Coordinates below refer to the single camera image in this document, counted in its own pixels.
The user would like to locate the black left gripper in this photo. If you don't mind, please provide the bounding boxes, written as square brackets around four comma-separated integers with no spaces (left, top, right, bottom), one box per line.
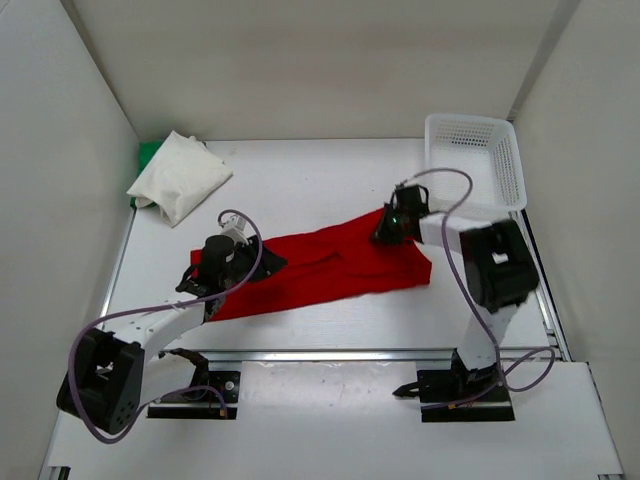
[220,234,287,289]

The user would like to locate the red t shirt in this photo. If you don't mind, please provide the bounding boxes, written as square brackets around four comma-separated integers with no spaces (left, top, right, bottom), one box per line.
[213,209,432,321]

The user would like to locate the white t shirt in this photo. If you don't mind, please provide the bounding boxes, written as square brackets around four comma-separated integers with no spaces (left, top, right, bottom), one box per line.
[127,131,233,227]

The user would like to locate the green t shirt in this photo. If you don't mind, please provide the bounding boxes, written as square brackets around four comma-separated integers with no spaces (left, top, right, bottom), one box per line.
[136,140,163,177]

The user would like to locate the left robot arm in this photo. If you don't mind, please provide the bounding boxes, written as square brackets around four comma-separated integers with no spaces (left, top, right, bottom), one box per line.
[56,233,287,445]

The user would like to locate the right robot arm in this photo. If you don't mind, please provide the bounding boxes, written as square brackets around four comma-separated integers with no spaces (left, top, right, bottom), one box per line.
[371,185,539,402]

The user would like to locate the white plastic basket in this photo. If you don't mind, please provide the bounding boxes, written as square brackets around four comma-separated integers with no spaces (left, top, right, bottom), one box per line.
[420,113,527,220]

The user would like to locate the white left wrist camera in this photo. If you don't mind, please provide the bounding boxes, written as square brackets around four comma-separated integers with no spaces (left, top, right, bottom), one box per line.
[219,214,248,245]

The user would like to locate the aluminium table rail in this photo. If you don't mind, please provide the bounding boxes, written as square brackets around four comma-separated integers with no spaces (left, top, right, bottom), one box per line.
[164,348,461,365]

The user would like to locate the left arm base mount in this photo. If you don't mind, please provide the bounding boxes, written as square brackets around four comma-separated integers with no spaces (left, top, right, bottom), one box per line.
[141,348,241,421]

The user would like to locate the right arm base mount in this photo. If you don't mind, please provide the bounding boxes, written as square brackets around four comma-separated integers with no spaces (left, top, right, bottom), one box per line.
[392,350,515,423]

